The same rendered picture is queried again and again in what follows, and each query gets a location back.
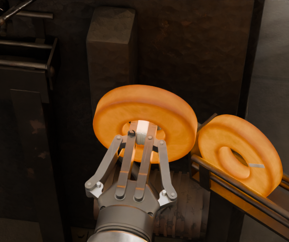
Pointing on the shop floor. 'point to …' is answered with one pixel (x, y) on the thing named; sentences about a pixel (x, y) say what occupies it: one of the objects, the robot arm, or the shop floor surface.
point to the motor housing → (181, 217)
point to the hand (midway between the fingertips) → (144, 120)
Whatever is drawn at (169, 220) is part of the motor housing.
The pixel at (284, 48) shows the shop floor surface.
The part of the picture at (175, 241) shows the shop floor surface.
